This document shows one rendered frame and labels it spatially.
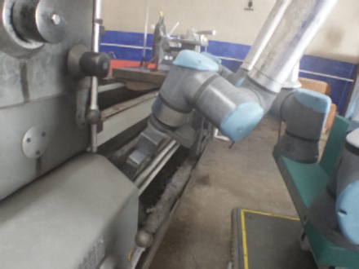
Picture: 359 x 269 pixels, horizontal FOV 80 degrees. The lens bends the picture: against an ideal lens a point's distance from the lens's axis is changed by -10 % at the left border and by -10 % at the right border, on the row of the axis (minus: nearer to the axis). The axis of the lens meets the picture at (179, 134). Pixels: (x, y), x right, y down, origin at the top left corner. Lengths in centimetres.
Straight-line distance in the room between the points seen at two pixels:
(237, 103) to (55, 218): 37
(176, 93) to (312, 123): 64
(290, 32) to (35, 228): 59
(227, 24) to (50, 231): 510
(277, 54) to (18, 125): 51
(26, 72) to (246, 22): 503
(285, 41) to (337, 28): 497
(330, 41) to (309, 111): 452
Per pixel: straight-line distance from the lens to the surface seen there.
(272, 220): 134
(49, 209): 43
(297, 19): 56
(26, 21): 33
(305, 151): 103
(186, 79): 49
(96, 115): 42
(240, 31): 525
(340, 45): 553
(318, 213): 67
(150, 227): 100
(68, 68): 45
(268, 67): 56
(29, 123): 42
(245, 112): 45
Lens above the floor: 108
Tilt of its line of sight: 20 degrees down
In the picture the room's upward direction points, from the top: 7 degrees clockwise
